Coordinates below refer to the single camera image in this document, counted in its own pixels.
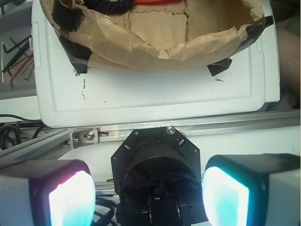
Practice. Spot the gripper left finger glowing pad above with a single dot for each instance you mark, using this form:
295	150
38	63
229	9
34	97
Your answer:
46	193

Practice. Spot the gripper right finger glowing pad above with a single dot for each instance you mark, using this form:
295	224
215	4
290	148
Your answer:
253	190

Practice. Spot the white plastic tray lid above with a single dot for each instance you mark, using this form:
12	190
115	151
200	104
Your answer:
104	97

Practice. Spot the set of hex keys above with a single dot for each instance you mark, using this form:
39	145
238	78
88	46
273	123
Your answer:
19	61

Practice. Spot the brown paper bag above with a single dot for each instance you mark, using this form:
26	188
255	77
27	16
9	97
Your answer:
156	36

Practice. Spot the orange plastic object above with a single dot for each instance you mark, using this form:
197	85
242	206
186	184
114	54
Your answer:
155	1

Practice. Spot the aluminium extrusion rail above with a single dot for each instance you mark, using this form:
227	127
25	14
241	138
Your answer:
50	146

